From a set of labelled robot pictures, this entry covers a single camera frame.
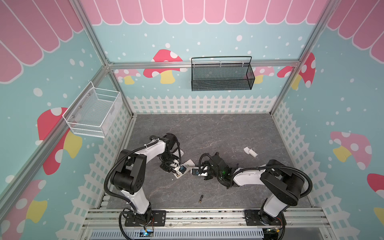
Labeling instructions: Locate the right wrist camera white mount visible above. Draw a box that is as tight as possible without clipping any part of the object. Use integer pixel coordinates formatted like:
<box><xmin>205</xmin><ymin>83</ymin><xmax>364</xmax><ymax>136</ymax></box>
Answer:
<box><xmin>191</xmin><ymin>167</ymin><xmax>209</xmax><ymax>177</ymax></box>

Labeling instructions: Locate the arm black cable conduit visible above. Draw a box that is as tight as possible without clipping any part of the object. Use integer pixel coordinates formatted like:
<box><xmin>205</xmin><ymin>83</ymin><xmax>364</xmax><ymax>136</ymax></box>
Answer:
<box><xmin>230</xmin><ymin>165</ymin><xmax>313</xmax><ymax>199</ymax></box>
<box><xmin>103</xmin><ymin>140</ymin><xmax>158</xmax><ymax>208</ymax></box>

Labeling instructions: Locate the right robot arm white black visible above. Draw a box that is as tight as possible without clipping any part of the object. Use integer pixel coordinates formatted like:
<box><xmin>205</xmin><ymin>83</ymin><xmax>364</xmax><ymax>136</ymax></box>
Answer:
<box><xmin>191</xmin><ymin>153</ymin><xmax>313</xmax><ymax>227</ymax></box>

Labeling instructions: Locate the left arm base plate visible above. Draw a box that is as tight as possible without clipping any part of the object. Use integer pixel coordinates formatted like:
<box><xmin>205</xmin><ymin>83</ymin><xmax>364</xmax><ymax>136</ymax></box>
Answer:
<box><xmin>123</xmin><ymin>210</ymin><xmax>167</xmax><ymax>227</ymax></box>

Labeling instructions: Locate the black mesh wall basket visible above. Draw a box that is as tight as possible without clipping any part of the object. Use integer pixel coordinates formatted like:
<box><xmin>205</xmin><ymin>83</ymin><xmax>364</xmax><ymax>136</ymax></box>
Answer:
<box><xmin>191</xmin><ymin>56</ymin><xmax>256</xmax><ymax>92</ymax></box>

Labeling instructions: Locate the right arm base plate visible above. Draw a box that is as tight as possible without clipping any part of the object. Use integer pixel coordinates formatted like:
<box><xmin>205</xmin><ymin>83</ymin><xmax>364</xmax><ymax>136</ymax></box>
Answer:
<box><xmin>244</xmin><ymin>210</ymin><xmax>287</xmax><ymax>227</ymax></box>

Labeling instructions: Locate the white battery cover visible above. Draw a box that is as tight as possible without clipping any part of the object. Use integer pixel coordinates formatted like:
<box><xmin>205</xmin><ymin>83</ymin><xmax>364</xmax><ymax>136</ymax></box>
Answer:
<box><xmin>249</xmin><ymin>149</ymin><xmax>258</xmax><ymax>158</ymax></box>
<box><xmin>244</xmin><ymin>147</ymin><xmax>251</xmax><ymax>155</ymax></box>

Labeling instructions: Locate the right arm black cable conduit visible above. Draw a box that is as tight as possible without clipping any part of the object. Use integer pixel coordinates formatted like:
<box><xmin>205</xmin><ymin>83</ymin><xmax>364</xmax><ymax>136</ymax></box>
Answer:
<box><xmin>230</xmin><ymin>165</ymin><xmax>313</xmax><ymax>199</ymax></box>

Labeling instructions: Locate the white wire wall basket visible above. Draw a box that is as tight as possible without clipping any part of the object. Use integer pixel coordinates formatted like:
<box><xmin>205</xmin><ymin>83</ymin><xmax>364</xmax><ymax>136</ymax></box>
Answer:
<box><xmin>63</xmin><ymin>82</ymin><xmax>123</xmax><ymax>138</ymax></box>

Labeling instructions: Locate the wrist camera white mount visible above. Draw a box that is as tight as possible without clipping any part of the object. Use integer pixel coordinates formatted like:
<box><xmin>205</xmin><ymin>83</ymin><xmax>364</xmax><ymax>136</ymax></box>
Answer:
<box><xmin>172</xmin><ymin>165</ymin><xmax>187</xmax><ymax>178</ymax></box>
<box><xmin>191</xmin><ymin>167</ymin><xmax>209</xmax><ymax>177</ymax></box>

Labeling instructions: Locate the aluminium front rail frame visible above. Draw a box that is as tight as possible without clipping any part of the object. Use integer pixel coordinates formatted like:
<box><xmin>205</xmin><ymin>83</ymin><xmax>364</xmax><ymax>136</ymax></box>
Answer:
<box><xmin>77</xmin><ymin>208</ymin><xmax>336</xmax><ymax>240</ymax></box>

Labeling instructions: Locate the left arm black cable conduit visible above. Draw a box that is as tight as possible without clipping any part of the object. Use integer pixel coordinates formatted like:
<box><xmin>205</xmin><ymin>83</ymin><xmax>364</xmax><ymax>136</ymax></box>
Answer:
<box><xmin>103</xmin><ymin>140</ymin><xmax>158</xmax><ymax>208</ymax></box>

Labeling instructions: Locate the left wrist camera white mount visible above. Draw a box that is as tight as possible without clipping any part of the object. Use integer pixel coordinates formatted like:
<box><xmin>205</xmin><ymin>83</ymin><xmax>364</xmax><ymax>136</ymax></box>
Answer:
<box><xmin>172</xmin><ymin>165</ymin><xmax>187</xmax><ymax>178</ymax></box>

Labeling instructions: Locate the white air conditioner remote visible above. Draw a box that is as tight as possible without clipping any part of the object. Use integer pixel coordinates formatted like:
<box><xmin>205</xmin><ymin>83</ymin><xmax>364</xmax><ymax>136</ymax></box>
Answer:
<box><xmin>173</xmin><ymin>160</ymin><xmax>196</xmax><ymax>179</ymax></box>

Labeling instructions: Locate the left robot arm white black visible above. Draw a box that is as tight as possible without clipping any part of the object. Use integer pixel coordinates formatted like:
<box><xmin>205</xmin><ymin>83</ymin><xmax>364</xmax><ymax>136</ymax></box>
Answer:
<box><xmin>104</xmin><ymin>133</ymin><xmax>187</xmax><ymax>225</ymax></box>

